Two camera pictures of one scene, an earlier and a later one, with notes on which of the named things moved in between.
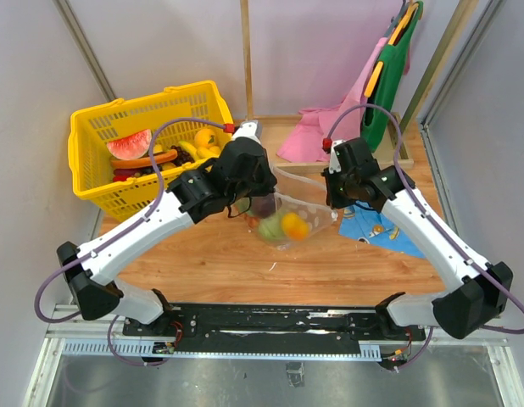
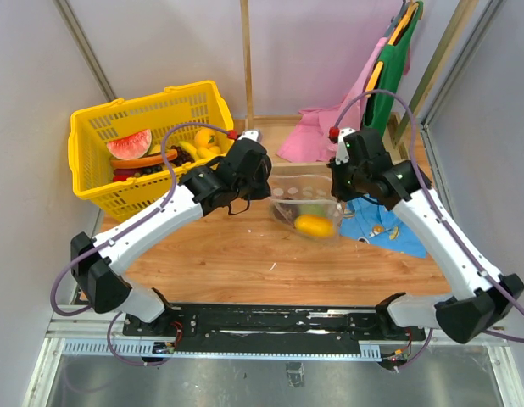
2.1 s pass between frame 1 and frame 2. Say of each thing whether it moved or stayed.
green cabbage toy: moved
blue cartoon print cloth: stayed
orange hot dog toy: stayed
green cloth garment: stayed
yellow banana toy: stayed
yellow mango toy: moved
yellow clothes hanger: stayed
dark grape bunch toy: stayed
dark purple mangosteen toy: moved
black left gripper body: stayed
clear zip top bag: moved
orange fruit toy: stayed
